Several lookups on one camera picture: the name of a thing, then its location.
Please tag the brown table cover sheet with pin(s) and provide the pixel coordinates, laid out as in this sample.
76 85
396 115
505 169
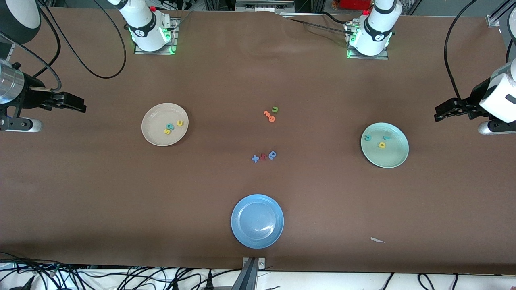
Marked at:
121 193

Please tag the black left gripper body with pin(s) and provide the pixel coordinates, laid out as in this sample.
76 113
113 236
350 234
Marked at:
474 99

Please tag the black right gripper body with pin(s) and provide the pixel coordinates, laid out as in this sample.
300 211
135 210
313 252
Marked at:
32 96

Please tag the white paper scrap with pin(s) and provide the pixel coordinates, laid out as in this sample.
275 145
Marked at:
377 240

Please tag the aluminium frame profile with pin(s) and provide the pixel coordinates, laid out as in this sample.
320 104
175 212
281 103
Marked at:
492 20

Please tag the metal table bracket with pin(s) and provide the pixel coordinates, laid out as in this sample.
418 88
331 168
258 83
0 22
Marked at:
261 264

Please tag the blue foam letter a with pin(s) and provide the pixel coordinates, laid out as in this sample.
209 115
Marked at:
273 155

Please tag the beige brown plate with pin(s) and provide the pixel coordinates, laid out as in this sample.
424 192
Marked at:
157 135

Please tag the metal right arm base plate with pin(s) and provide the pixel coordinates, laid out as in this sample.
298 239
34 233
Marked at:
175 36

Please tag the light green plate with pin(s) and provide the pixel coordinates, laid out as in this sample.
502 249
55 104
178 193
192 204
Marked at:
391 157

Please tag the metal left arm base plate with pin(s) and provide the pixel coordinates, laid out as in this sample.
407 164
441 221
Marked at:
363 57

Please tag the black power plug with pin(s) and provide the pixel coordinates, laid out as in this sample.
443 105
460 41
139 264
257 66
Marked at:
175 285
209 284

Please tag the red box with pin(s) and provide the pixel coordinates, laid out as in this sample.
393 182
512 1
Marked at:
354 4

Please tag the blue plate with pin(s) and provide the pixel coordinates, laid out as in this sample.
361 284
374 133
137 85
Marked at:
257 221

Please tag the grey equipment box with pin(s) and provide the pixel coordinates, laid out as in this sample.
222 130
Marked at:
264 6

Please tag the dark aluminium post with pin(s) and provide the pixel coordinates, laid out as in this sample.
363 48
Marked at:
246 278

